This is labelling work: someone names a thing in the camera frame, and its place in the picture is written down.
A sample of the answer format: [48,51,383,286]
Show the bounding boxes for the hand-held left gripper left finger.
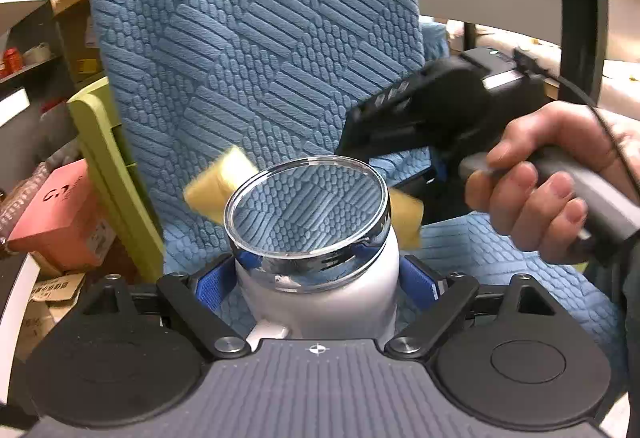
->
[80,257,252,362]

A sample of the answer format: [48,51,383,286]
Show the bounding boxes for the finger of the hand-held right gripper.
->
[400,149,471,225]

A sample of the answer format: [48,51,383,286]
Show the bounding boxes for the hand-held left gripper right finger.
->
[384,255,558,362]

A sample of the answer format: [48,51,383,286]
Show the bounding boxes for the yellow cleaning cloth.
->
[183,145,426,251]

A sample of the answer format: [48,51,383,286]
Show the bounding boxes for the white mug with chrome lid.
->
[224,157,402,350]

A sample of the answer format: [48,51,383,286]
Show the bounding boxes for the small red container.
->
[2,48,24,76]

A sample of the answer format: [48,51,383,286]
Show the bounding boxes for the person's right hand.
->
[464,102,627,265]

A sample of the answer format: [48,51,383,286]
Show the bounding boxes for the blue chair with dark legs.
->
[422,20,449,64]

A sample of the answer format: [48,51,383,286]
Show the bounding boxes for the stack of green plastic chairs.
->
[67,76,167,283]

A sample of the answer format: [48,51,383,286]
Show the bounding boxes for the flattened cardboard boxes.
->
[14,268,92,360]

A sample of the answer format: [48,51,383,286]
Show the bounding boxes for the pink cardboard box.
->
[7,159,119,271]

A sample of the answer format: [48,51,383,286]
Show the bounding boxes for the chair with blue textured cover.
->
[82,0,626,369]

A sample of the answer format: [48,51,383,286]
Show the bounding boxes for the brown cardboard box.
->
[50,0,101,79]

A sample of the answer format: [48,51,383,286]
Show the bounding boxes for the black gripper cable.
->
[512,48,632,175]

